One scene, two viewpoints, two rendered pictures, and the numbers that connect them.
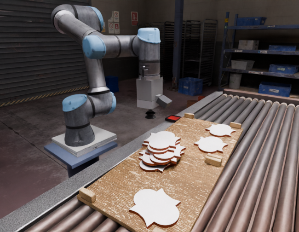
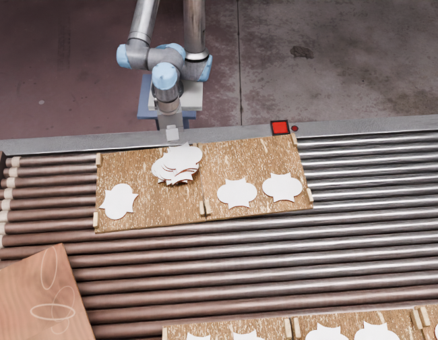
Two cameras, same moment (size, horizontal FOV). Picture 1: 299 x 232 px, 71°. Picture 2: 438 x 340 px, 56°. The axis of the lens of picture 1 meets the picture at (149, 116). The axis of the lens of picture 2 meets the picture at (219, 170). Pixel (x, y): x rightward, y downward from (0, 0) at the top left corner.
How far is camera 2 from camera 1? 1.28 m
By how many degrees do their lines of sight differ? 52
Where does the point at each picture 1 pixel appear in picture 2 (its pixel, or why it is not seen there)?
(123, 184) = (127, 169)
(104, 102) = (190, 71)
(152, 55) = (160, 97)
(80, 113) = not seen: hidden behind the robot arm
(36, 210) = (77, 145)
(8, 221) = (61, 141)
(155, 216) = (109, 206)
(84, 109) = not seen: hidden behind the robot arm
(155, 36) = (160, 83)
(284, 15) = not seen: outside the picture
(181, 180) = (159, 200)
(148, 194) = (124, 191)
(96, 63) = (190, 25)
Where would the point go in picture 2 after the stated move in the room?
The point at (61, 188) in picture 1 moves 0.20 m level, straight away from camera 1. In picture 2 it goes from (101, 139) to (124, 106)
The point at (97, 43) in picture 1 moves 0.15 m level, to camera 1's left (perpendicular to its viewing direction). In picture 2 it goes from (122, 60) to (98, 36)
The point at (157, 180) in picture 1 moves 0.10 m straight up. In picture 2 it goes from (147, 185) to (143, 172)
